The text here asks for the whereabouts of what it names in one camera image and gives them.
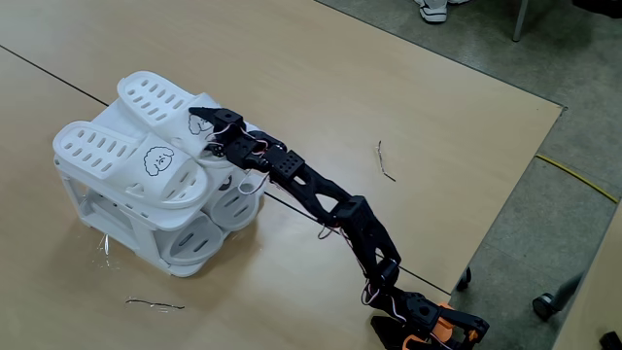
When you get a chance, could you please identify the white dog print slipper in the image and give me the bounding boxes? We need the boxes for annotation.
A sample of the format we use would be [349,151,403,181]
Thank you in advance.
[52,120,211,211]
[116,70,247,169]

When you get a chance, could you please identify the grey bear print slipper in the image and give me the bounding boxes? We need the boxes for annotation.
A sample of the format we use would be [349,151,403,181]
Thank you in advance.
[157,213,228,267]
[207,177,260,232]

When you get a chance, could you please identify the white two-shelf shoe rack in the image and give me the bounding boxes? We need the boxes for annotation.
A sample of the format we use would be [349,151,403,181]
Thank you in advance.
[52,99,266,279]

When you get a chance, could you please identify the thin clear tape strip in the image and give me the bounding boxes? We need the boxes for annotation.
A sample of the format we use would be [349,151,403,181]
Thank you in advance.
[375,139,397,184]
[124,297,187,312]

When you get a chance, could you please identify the person's white shoe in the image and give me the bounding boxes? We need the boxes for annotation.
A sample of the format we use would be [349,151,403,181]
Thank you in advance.
[418,0,449,24]

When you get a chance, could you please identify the grey metal furniture leg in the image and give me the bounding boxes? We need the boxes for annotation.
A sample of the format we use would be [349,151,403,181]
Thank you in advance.
[512,0,531,43]

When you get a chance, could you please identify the grey chair leg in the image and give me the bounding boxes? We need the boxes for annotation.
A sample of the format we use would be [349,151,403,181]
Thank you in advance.
[551,270,586,312]

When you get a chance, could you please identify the small black floor object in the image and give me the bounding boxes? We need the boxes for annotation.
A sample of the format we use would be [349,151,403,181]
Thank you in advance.
[599,330,622,350]

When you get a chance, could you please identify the yellow floor cable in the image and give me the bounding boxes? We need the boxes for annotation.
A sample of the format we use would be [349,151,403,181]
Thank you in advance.
[534,153,621,204]

